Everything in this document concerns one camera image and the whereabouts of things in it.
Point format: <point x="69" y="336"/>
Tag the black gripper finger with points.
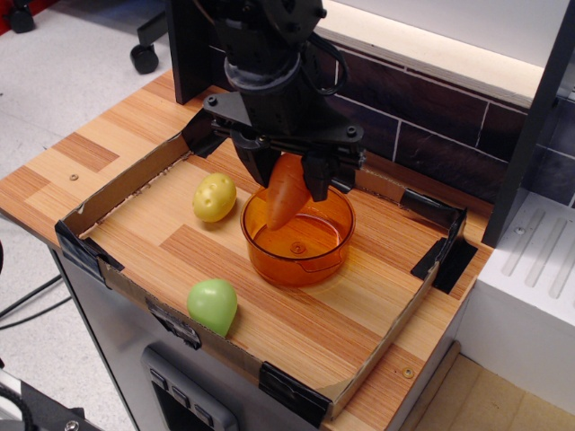
<point x="319" y="169"/>
<point x="257" y="156"/>

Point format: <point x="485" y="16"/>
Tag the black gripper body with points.
<point x="287" y="108"/>

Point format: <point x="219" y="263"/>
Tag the orange toy carrot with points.
<point x="287" y="193"/>

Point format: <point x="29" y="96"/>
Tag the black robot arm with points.
<point x="261" y="36"/>

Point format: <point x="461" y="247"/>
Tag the transparent orange plastic pot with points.
<point x="307" y="250"/>

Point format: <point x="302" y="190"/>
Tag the cardboard fence with black tape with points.
<point x="347" y="353"/>

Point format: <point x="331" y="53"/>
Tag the yellow toy potato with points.
<point x="214" y="197"/>

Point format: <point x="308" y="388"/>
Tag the black office chair caster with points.
<point x="143" y="56"/>

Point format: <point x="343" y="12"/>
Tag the green toy pear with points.
<point x="213" y="303"/>

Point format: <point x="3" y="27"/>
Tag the grey control panel with buttons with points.
<point x="183" y="403"/>

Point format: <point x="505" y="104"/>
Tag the dark upright post left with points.
<point x="195" y="57"/>

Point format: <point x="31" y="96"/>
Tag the dark grey upright post right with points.
<point x="555" y="86"/>

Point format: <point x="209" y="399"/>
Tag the black metal bracket bottom left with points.
<point x="23" y="407"/>

